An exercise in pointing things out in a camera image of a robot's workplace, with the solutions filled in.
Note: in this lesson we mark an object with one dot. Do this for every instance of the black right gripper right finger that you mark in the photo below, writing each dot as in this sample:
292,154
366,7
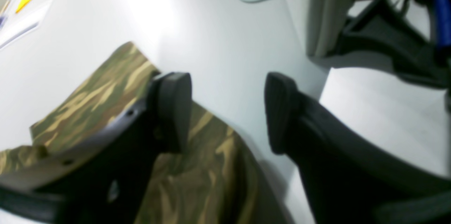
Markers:
346,179

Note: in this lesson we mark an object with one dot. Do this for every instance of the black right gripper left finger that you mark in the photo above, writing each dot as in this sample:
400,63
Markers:
104,178

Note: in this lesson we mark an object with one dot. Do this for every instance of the camouflage T-shirt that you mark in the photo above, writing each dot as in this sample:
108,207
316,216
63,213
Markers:
215,181

